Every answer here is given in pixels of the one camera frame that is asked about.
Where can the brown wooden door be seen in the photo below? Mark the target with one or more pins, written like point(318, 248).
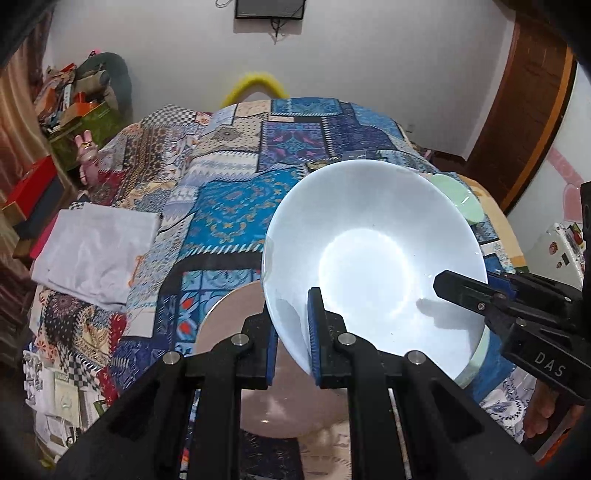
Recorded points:
point(521, 115)

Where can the mint green plate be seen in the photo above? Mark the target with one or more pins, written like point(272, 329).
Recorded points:
point(478, 364)

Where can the grey-green cushion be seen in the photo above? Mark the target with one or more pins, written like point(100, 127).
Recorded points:
point(117, 78)

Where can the grey folded cloth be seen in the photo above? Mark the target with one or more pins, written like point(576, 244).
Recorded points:
point(92, 254)

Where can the brown striped curtain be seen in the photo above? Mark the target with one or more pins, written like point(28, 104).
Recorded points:
point(18, 115)

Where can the white appliance with stickers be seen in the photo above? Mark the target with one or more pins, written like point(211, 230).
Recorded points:
point(554, 254)

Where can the pink bunny toy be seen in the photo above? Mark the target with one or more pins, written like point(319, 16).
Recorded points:
point(87, 157)

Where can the red box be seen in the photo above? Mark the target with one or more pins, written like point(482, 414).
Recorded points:
point(32, 180)

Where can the patchwork printed blanket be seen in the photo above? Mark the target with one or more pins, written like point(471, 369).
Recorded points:
point(221, 217)

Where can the person's right hand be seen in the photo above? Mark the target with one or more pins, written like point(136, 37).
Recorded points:
point(542, 410)

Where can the pile of white papers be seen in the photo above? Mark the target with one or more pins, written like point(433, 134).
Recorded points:
point(60, 401)

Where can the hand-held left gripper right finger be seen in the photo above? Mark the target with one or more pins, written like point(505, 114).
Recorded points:
point(314, 332)

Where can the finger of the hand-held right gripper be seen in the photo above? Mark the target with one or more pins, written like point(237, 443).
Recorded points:
point(461, 290)
point(508, 282)

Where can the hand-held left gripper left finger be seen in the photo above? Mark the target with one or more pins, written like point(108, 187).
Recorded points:
point(272, 355)

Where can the pile of boxes and clutter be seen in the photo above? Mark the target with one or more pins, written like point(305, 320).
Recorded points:
point(64, 92)

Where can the pink plate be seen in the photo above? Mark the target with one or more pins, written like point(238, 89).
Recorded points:
point(231, 323)

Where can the green cardboard box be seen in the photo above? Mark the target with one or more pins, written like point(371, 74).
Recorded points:
point(87, 129)

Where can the white bowl with black dots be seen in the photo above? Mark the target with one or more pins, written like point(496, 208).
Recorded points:
point(369, 230)

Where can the black wall-mounted device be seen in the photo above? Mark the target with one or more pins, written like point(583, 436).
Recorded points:
point(270, 8)

